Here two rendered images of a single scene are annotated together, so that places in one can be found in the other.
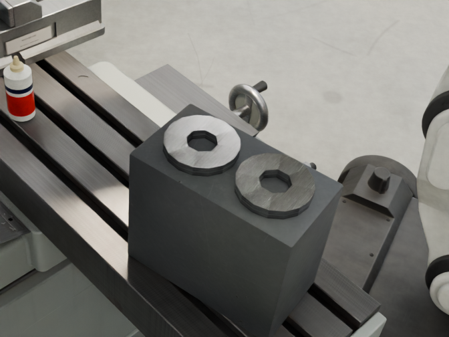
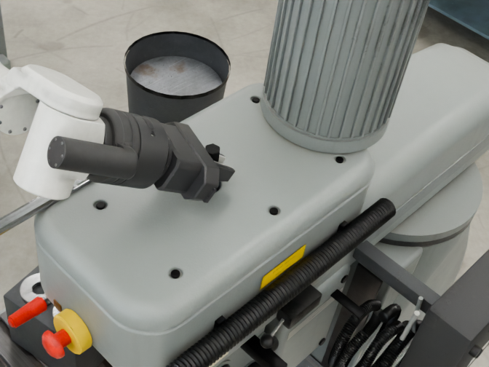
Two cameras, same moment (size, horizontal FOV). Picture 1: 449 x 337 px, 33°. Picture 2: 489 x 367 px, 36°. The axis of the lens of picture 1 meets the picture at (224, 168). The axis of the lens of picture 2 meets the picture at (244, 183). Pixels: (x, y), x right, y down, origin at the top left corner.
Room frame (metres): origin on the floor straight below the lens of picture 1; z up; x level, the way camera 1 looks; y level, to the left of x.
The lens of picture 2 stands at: (1.60, 0.33, 2.61)
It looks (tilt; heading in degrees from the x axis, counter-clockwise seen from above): 45 degrees down; 178
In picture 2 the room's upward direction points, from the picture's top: 10 degrees clockwise
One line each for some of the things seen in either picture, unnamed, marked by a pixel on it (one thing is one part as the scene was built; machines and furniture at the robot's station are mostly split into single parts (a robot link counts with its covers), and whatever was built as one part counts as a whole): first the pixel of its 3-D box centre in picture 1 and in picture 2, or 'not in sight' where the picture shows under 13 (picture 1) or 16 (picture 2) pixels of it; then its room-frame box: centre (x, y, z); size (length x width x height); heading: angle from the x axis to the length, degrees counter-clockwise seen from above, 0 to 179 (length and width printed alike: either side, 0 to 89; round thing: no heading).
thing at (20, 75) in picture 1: (19, 85); not in sight; (0.86, 0.32, 1.02); 0.04 x 0.04 x 0.11
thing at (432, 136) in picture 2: not in sight; (381, 150); (0.50, 0.63, 1.66); 0.80 x 0.23 x 0.20; 140
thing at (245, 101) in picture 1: (237, 114); not in sight; (1.27, -0.01, 0.67); 0.16 x 0.12 x 0.12; 140
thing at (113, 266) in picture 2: not in sight; (210, 217); (0.88, 0.32, 1.81); 0.47 x 0.26 x 0.16; 140
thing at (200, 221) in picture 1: (228, 218); (58, 323); (0.62, -0.01, 1.07); 0.22 x 0.12 x 0.20; 62
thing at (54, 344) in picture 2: not in sight; (57, 341); (1.09, 0.15, 1.76); 0.04 x 0.03 x 0.04; 50
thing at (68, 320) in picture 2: not in sight; (72, 331); (1.07, 0.16, 1.76); 0.06 x 0.02 x 0.06; 50
